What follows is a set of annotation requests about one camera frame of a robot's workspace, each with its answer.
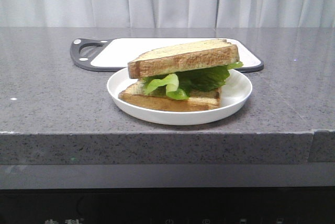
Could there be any green lettuce leaf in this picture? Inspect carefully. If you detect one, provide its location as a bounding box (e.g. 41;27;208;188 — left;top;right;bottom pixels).
142;61;243;100

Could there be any bread slice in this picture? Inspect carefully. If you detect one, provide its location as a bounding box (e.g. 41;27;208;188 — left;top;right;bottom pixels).
118;81;221;112
128;39;240;79

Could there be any white round plate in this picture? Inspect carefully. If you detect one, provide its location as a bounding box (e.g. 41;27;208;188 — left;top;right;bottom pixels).
107;68;252;126

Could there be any white grey-rimmed cutting board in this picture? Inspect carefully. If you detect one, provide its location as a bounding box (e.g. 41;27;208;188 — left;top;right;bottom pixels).
69;37;264;73

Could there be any white curtain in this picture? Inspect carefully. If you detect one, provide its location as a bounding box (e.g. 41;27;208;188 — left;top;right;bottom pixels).
1;0;334;28

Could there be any black appliance panel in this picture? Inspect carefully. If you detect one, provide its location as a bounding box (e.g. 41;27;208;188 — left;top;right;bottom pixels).
1;187;334;223

